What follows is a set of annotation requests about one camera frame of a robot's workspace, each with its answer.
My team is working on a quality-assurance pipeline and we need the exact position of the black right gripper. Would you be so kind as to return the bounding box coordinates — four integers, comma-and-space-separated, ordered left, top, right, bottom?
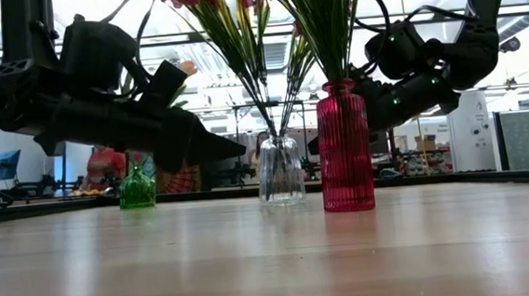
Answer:
302, 58, 466, 161

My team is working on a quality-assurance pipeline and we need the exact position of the red ribbed glass vase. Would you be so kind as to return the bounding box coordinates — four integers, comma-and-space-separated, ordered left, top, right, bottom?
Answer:
313, 77, 377, 215

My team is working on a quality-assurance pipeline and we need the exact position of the orange mandala tapestry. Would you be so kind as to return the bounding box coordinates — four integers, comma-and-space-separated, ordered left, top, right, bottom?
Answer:
154, 160, 203, 195

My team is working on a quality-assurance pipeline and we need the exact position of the brown cardboard box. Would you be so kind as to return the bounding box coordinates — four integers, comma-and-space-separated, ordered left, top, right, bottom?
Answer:
414, 134, 438, 153

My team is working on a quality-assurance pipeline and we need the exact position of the blue-lit monitor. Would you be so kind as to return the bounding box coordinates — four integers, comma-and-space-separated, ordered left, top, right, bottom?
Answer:
0, 149, 24, 182

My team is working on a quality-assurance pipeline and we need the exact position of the black ceiling spotlight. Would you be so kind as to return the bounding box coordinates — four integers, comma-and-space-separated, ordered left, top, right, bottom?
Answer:
498, 35, 523, 55

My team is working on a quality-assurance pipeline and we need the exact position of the black frame bar with lights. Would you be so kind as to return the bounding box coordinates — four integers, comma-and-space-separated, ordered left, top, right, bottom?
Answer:
0, 4, 529, 60

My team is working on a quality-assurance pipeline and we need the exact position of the green ribbed glass vase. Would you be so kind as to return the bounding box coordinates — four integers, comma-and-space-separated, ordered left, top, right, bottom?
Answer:
115, 162, 159, 211

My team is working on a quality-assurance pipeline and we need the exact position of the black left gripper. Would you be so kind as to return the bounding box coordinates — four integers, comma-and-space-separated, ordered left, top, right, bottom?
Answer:
31, 81, 249, 183

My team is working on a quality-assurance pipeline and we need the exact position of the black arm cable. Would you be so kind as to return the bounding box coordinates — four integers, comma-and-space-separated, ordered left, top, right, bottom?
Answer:
349, 0, 482, 77
99, 0, 166, 88

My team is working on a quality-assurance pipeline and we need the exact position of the grey patterned panel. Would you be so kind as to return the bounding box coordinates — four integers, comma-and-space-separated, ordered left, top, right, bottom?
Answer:
498, 109, 529, 172

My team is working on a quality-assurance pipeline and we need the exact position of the black table frame rail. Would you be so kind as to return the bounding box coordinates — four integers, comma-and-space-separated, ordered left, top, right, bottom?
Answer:
0, 165, 529, 226

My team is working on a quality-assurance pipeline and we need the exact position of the clear ribbed glass vase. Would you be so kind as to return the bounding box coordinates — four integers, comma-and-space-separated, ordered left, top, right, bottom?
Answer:
254, 127, 307, 209

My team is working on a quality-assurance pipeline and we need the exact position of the white column with outlets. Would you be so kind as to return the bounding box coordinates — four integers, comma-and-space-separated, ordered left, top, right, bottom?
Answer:
444, 89, 498, 174

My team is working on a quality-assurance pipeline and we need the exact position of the long white LED light strip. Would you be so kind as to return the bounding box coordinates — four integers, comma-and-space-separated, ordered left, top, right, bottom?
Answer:
495, 6, 529, 17

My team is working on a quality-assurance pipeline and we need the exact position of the white artificial tulip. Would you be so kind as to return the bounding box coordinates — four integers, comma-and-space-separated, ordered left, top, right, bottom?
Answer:
118, 59, 206, 173

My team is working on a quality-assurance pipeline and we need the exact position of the person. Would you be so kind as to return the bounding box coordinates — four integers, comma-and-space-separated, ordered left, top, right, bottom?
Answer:
80, 145, 131, 194
246, 131, 273, 178

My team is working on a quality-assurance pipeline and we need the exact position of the red poppy flower bunch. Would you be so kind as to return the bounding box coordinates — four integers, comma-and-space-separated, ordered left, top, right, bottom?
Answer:
154, 0, 279, 145

